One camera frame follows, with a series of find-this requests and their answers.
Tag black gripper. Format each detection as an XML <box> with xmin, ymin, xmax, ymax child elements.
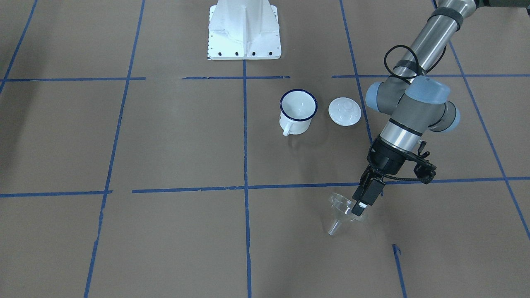
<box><xmin>352</xmin><ymin>137</ymin><xmax>406</xmax><ymax>216</ymax></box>

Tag white cup lid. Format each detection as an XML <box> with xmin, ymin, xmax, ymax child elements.
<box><xmin>328</xmin><ymin>97</ymin><xmax>363</xmax><ymax>127</ymax></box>

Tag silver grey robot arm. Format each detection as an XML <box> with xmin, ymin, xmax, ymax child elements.
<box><xmin>346</xmin><ymin>0</ymin><xmax>529</xmax><ymax>216</ymax></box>

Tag white enamel cup blue rim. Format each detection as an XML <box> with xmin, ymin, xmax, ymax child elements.
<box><xmin>279</xmin><ymin>89</ymin><xmax>318</xmax><ymax>137</ymax></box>

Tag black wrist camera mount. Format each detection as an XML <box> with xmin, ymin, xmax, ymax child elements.
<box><xmin>405</xmin><ymin>140</ymin><xmax>436</xmax><ymax>185</ymax></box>

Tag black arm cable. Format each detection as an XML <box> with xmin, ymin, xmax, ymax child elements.
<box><xmin>383</xmin><ymin>45</ymin><xmax>427</xmax><ymax>79</ymax></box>

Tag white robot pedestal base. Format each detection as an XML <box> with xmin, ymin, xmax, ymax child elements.
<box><xmin>207</xmin><ymin>0</ymin><xmax>282</xmax><ymax>60</ymax></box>

